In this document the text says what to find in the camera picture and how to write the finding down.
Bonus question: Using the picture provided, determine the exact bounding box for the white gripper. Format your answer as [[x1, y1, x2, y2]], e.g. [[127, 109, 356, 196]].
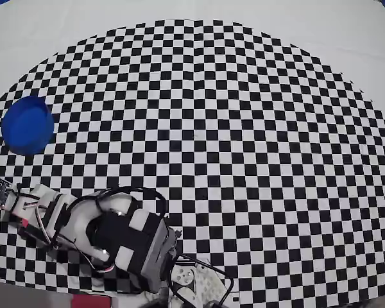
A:
[[8, 184, 72, 250]]

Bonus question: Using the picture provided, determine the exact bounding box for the blue round box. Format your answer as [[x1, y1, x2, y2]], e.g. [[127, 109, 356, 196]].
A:
[[1, 95, 55, 157]]

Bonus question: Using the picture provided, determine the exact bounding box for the red flat object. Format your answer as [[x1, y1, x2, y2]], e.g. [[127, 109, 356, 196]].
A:
[[71, 294, 112, 308]]

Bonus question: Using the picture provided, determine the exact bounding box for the white table cover sheet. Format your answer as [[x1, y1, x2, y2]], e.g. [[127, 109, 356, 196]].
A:
[[0, 0, 385, 308]]

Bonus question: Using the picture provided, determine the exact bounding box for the black white checkered mat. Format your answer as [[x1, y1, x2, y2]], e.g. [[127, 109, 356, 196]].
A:
[[0, 19, 385, 298]]

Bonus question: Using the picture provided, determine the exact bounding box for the black camera cable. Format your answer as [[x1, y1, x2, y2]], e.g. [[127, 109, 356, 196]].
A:
[[70, 185, 168, 225]]

